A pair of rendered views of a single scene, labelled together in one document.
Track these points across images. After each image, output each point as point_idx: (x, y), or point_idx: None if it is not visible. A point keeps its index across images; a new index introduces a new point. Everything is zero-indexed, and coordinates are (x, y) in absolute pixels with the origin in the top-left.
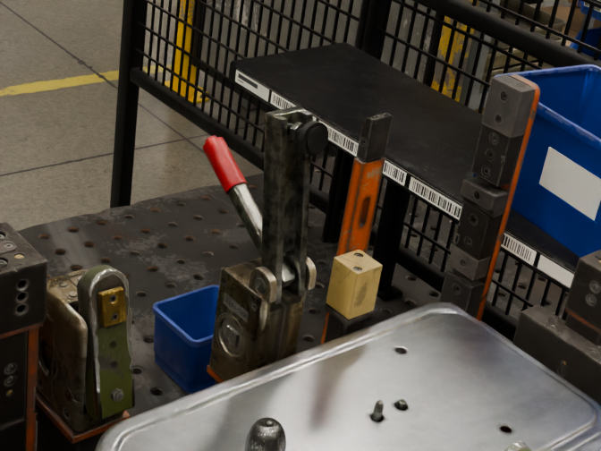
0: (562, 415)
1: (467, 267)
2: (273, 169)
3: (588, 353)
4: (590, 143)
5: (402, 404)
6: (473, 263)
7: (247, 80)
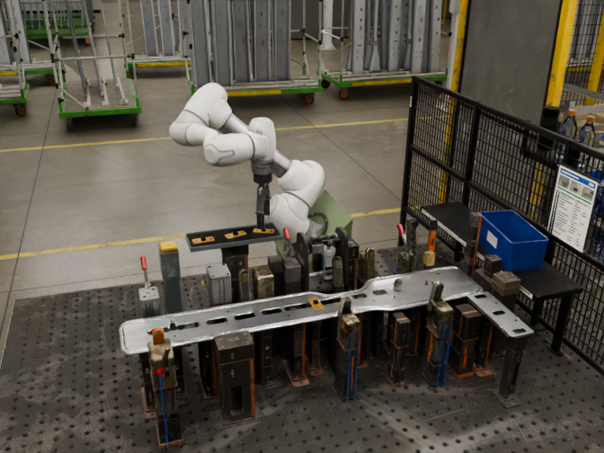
0: (470, 288)
1: (467, 260)
2: (407, 230)
3: (485, 279)
4: (494, 229)
5: (432, 282)
6: (468, 259)
7: (424, 211)
